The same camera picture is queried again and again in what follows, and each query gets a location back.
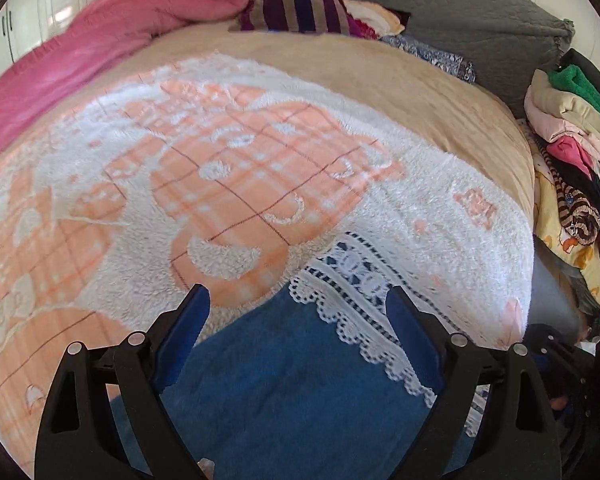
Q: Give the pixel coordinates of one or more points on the beige folded garment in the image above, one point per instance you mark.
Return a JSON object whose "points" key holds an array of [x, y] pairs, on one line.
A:
{"points": [[570, 110]]}

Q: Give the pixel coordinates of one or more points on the brown striped knit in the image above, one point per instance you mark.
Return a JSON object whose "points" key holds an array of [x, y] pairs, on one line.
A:
{"points": [[575, 210]]}

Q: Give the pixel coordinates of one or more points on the pale pink garment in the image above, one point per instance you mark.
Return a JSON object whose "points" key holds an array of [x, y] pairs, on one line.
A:
{"points": [[545, 125]]}

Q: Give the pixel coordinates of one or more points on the pink quilt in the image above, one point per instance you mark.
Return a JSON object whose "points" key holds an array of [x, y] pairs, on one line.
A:
{"points": [[105, 20]]}

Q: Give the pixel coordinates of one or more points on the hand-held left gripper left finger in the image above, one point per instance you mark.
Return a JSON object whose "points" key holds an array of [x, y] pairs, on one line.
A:
{"points": [[182, 340]]}

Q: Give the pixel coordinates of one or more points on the purple striped pillow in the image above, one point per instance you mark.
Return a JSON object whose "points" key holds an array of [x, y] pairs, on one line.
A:
{"points": [[300, 2]]}

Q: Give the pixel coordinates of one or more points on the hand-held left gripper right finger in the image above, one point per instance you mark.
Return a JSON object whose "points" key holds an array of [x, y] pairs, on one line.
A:
{"points": [[410, 330]]}

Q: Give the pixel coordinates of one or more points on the blue denim pants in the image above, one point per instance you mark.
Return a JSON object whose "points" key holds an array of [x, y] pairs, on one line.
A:
{"points": [[280, 385]]}

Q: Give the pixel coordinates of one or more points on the yellow cartoon cloth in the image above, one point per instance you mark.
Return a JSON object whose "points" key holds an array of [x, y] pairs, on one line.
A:
{"points": [[560, 240]]}

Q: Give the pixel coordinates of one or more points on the cream floral pillow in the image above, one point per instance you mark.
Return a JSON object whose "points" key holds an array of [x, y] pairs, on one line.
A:
{"points": [[375, 15]]}

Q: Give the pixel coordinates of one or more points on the green knit sweater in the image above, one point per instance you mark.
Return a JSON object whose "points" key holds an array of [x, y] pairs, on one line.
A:
{"points": [[580, 87]]}

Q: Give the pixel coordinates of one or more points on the blue patterned pillow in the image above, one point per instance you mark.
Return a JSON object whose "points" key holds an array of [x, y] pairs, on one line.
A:
{"points": [[430, 55]]}

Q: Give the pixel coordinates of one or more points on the grey quilted cushion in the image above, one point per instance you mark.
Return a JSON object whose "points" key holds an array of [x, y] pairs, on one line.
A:
{"points": [[455, 0]]}

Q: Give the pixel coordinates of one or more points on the hot pink garment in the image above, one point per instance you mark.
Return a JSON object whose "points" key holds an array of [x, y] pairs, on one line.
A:
{"points": [[570, 155]]}

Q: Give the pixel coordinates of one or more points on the white wardrobe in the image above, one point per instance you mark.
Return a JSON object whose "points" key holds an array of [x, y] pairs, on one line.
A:
{"points": [[40, 5]]}

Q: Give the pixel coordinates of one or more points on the peach and white fleece blanket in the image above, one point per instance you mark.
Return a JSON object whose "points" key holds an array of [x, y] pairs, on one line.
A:
{"points": [[230, 160]]}

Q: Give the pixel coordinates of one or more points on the beige bed sheet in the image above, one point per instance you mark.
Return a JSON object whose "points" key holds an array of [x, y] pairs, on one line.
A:
{"points": [[380, 85]]}

